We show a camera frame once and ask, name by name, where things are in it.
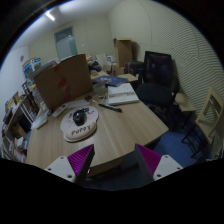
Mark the blue book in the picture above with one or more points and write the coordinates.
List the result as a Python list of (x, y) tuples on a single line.
[(110, 80)]

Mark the large brown cardboard box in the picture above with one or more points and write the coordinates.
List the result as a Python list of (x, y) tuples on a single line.
[(76, 80)]

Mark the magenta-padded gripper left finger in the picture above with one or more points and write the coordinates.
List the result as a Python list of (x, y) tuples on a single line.
[(78, 161)]

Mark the black computer mouse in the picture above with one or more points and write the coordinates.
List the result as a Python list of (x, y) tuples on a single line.
[(79, 117)]

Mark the low shelf with books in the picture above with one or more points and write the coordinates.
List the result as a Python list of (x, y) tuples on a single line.
[(13, 146)]

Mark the dark suitcase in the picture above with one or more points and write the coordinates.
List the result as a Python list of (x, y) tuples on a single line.
[(134, 67)]

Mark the ceiling tube light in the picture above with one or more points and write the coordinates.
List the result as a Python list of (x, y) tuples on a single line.
[(50, 16)]

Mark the round wall clock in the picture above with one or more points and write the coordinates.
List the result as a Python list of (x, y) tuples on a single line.
[(22, 58)]

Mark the white paper sheet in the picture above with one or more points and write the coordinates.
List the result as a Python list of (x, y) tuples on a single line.
[(40, 116), (78, 103)]

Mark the tall open cardboard box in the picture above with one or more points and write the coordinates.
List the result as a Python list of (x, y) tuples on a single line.
[(123, 53)]

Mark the blue and white cabinet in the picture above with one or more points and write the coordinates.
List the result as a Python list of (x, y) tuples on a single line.
[(30, 65)]

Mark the white remote control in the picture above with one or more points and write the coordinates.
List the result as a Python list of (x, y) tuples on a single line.
[(59, 111)]

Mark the clear plastic cup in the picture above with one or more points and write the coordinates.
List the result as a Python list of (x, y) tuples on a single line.
[(99, 89)]

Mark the white closed book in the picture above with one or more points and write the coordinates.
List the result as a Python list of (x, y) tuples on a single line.
[(122, 94)]

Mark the black office chair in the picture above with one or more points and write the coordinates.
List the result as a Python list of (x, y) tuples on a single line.
[(156, 93)]

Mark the white puppy print mouse pad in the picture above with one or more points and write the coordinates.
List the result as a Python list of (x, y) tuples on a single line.
[(80, 131)]

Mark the small black clip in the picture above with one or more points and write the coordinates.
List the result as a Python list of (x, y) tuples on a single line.
[(88, 98), (50, 112)]

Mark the cluttered wooden side desk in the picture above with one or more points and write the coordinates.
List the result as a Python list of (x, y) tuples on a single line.
[(16, 110)]

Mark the grey glass door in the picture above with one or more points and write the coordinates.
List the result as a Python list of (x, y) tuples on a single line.
[(66, 43)]

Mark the black marker pen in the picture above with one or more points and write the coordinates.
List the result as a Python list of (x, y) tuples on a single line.
[(110, 107)]

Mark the light wooden chair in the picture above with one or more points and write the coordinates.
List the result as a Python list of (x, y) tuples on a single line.
[(208, 123)]

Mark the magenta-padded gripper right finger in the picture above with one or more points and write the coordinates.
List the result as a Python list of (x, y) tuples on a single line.
[(151, 161)]

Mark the small white flat case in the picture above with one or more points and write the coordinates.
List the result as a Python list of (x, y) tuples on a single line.
[(42, 123)]

